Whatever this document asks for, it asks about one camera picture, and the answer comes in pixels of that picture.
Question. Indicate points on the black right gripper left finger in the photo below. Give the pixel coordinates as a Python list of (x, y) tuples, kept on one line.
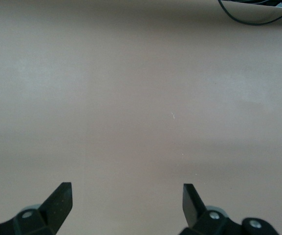
[(52, 210)]

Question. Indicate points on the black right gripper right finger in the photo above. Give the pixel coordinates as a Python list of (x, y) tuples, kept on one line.
[(194, 215)]

